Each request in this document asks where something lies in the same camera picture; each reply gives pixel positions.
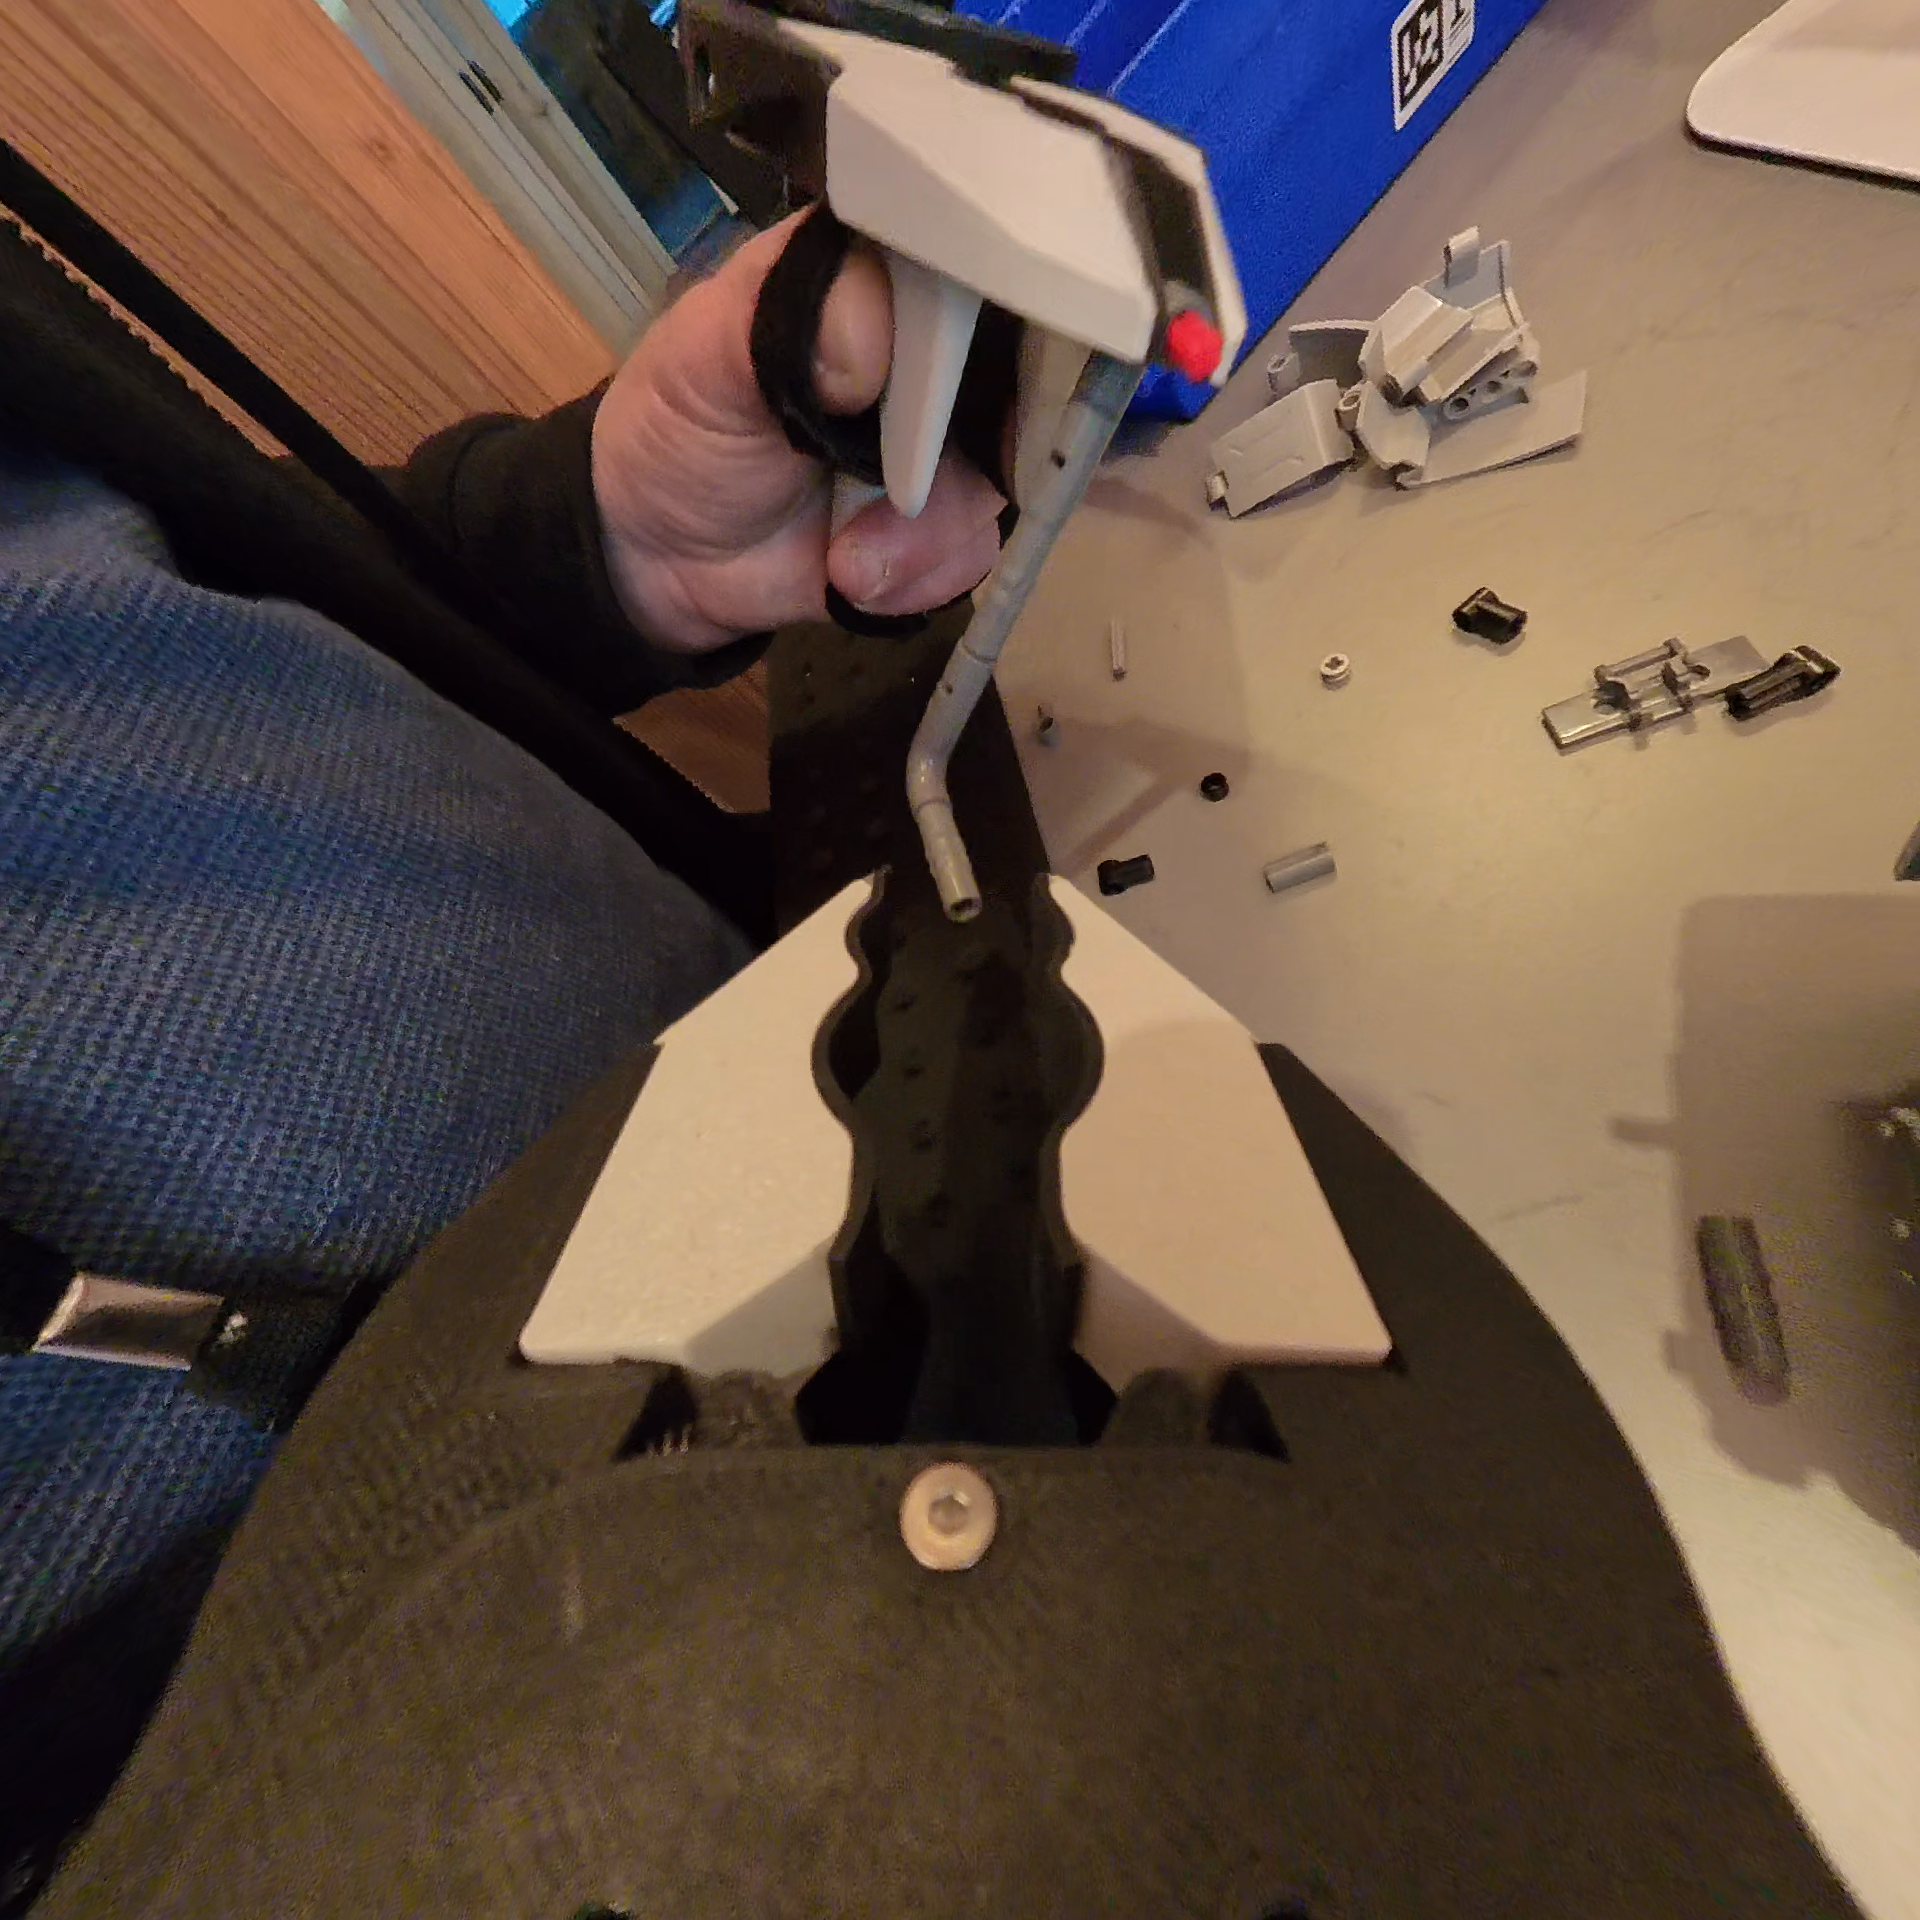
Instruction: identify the black perforated pad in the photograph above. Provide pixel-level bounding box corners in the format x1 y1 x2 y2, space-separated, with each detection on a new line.
766 600 1085 1426

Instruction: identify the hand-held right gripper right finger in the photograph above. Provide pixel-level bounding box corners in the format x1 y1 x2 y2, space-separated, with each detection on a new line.
1030 874 1398 1375

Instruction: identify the small grey brick panel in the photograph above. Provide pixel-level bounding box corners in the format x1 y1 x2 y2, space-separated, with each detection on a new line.
1266 317 1375 395

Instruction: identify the blue plastic bin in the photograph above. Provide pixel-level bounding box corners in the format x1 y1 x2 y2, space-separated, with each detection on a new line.
951 0 1546 425

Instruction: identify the grey brick wing assembly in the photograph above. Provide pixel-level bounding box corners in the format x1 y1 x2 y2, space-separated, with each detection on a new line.
1352 229 1589 492

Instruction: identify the grey track link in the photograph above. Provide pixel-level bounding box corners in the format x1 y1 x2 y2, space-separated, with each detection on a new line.
1543 634 1770 753

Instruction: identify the person's left hand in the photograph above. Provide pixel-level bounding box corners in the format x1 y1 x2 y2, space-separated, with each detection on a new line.
591 208 1010 656

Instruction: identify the wooden panel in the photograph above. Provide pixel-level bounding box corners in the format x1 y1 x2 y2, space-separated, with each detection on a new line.
0 0 620 472

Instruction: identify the dark grey brick axle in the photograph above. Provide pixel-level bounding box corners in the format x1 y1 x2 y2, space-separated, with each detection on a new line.
1695 1211 1797 1405

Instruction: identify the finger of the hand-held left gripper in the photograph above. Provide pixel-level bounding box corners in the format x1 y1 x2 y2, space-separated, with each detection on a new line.
1016 75 1249 387
778 19 1189 364

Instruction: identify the grey curved brick panel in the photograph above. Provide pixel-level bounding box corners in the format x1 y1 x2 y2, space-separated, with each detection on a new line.
1207 380 1354 522

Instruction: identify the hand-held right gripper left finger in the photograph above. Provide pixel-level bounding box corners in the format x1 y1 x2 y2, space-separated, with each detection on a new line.
517 874 888 1376

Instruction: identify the grey bent brick tube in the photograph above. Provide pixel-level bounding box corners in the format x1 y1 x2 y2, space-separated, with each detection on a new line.
902 311 1225 921

